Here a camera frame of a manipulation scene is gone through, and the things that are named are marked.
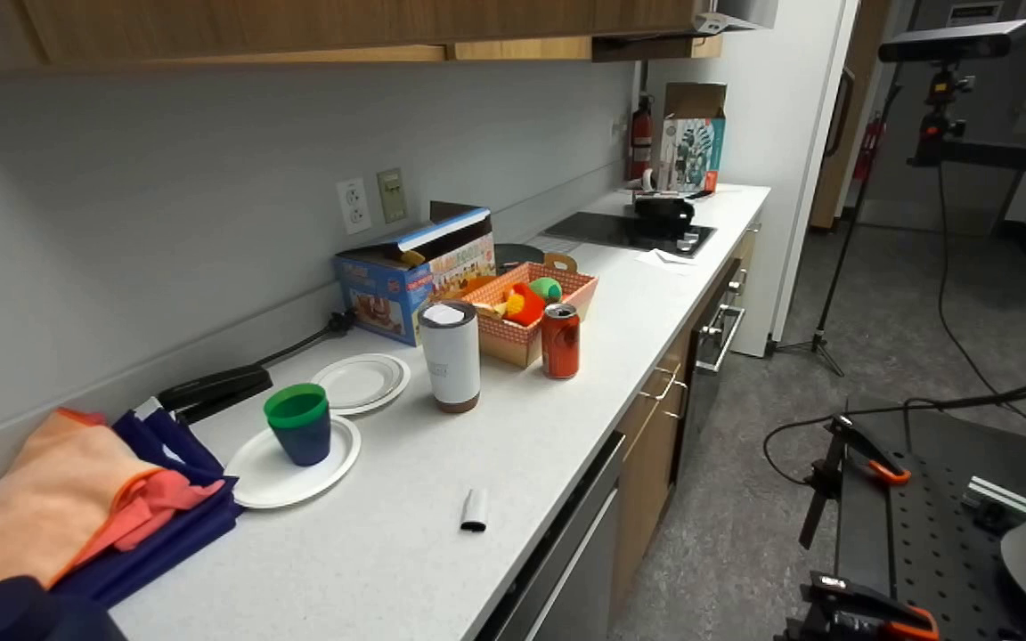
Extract orange soda can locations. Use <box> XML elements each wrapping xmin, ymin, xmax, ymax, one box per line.
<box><xmin>543</xmin><ymin>304</ymin><xmax>582</xmax><ymax>381</ymax></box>

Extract small white plate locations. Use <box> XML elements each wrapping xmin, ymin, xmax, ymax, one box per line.
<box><xmin>228</xmin><ymin>417</ymin><xmax>360</xmax><ymax>512</ymax></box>

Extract red fire extinguisher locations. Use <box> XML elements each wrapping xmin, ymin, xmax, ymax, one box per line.
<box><xmin>625</xmin><ymin>95</ymin><xmax>656</xmax><ymax>182</ymax></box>

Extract black orange clamp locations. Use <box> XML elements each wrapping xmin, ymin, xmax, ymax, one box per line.
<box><xmin>774</xmin><ymin>575</ymin><xmax>942</xmax><ymax>641</ymax></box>
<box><xmin>797</xmin><ymin>412</ymin><xmax>914</xmax><ymax>547</ymax></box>

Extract orange and navy cloths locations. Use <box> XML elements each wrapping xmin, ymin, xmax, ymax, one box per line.
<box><xmin>0</xmin><ymin>403</ymin><xmax>243</xmax><ymax>641</ymax></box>

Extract blue toy food carton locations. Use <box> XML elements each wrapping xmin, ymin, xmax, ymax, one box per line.
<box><xmin>333</xmin><ymin>201</ymin><xmax>502</xmax><ymax>348</ymax></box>

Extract black cable hose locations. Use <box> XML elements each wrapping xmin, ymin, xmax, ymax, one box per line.
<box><xmin>760</xmin><ymin>360</ymin><xmax>1026</xmax><ymax>492</ymax></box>

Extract green and navy cup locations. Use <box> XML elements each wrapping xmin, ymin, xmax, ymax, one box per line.
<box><xmin>265</xmin><ymin>385</ymin><xmax>333</xmax><ymax>467</ymax></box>

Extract black dishwasher front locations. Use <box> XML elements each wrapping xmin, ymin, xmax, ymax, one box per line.
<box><xmin>475</xmin><ymin>430</ymin><xmax>625</xmax><ymax>641</ymax></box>

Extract white wall outlet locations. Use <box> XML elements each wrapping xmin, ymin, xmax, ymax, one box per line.
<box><xmin>340</xmin><ymin>178</ymin><xmax>371</xmax><ymax>236</ymax></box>

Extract black camera on stand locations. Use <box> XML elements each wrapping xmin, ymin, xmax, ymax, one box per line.
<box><xmin>774</xmin><ymin>16</ymin><xmax>1026</xmax><ymax>360</ymax></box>

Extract red toy piece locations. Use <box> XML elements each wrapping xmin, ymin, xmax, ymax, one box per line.
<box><xmin>506</xmin><ymin>285</ymin><xmax>547</xmax><ymax>325</ymax></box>

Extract black cooktop mat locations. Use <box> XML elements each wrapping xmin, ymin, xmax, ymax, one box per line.
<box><xmin>549</xmin><ymin>214</ymin><xmax>708</xmax><ymax>258</ymax></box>

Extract wooden right cabinet door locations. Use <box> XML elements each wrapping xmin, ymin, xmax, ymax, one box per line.
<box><xmin>0</xmin><ymin>0</ymin><xmax>708</xmax><ymax>76</ymax></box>

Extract green toy ball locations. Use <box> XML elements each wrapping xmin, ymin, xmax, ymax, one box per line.
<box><xmin>535</xmin><ymin>279</ymin><xmax>565</xmax><ymax>304</ymax></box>

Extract checkered toy food box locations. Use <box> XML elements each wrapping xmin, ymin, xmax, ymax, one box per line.
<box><xmin>467</xmin><ymin>258</ymin><xmax>597</xmax><ymax>367</ymax></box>

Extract white tumbler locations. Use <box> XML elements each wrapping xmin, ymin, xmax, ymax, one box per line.
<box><xmin>421</xmin><ymin>304</ymin><xmax>480</xmax><ymax>412</ymax></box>

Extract black perforated robot table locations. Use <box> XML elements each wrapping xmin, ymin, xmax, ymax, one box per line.
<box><xmin>834</xmin><ymin>412</ymin><xmax>1026</xmax><ymax>641</ymax></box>

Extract black stapler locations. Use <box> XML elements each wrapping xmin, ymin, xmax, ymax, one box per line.
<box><xmin>158</xmin><ymin>362</ymin><xmax>272</xmax><ymax>423</ymax></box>

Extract black pot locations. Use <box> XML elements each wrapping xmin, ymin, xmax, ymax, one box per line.
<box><xmin>635</xmin><ymin>197</ymin><xmax>695</xmax><ymax>236</ymax></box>

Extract beige wall switch plate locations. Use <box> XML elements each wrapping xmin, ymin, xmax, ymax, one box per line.
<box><xmin>377</xmin><ymin>169</ymin><xmax>407</xmax><ymax>224</ymax></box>

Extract dark round tray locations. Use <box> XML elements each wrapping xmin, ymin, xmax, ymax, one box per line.
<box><xmin>496</xmin><ymin>241</ymin><xmax>547</xmax><ymax>274</ymax></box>

